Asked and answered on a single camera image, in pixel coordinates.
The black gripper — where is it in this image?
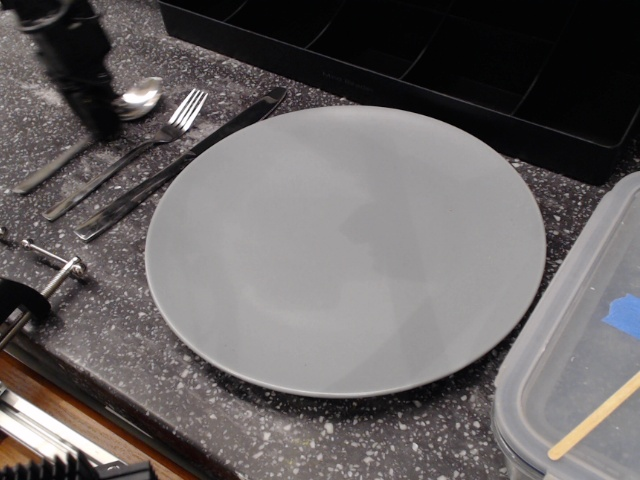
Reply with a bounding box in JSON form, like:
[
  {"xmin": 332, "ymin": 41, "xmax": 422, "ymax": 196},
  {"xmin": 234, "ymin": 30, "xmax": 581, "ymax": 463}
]
[{"xmin": 12, "ymin": 1, "xmax": 122, "ymax": 140}]

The silver spoon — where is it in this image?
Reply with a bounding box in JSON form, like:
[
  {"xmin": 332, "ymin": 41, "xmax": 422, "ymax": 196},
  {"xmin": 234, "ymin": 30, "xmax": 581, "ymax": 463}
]
[{"xmin": 11, "ymin": 77, "xmax": 163, "ymax": 195}]

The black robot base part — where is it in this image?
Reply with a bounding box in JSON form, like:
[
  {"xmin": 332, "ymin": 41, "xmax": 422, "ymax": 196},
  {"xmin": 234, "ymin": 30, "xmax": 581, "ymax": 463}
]
[{"xmin": 1, "ymin": 452, "xmax": 159, "ymax": 480}]

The grey round plate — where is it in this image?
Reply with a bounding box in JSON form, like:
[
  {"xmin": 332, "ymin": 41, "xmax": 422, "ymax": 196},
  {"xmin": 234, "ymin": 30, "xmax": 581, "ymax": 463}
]
[{"xmin": 145, "ymin": 106, "xmax": 546, "ymax": 398}]

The silver fork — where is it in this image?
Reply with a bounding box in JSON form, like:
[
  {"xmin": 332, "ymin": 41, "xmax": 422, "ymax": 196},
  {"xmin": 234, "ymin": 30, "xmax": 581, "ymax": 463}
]
[{"xmin": 43, "ymin": 89, "xmax": 208, "ymax": 221}]

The silver table knife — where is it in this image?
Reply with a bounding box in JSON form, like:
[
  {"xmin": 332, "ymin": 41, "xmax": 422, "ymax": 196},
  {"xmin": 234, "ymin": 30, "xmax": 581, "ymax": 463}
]
[{"xmin": 73, "ymin": 87, "xmax": 288, "ymax": 242}]

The metal screw clamp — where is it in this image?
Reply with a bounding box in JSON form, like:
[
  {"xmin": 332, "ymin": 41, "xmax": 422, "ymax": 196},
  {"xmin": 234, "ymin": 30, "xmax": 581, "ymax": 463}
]
[{"xmin": 1, "ymin": 239, "xmax": 87, "ymax": 350}]

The black compartment tray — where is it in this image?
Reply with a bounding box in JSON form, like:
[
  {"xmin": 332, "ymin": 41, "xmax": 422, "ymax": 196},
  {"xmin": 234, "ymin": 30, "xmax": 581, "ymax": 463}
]
[{"xmin": 159, "ymin": 1, "xmax": 639, "ymax": 184}]

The clear plastic lidded container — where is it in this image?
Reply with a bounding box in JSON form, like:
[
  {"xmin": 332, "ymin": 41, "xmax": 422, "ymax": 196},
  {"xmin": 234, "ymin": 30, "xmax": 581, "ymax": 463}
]
[{"xmin": 492, "ymin": 173, "xmax": 639, "ymax": 479}]

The blue tape piece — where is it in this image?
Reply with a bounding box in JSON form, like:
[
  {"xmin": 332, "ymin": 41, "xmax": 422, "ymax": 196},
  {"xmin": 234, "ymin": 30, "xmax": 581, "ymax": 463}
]
[{"xmin": 602, "ymin": 294, "xmax": 640, "ymax": 340}]

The wooden stick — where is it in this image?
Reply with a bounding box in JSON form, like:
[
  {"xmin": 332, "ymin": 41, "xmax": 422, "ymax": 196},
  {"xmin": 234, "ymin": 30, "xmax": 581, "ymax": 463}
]
[{"xmin": 547, "ymin": 372, "xmax": 639, "ymax": 461}]

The aluminium rail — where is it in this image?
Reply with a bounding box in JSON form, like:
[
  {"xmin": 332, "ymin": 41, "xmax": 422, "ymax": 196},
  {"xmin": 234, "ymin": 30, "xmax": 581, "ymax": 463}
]
[{"xmin": 1, "ymin": 388, "xmax": 120, "ymax": 465}]

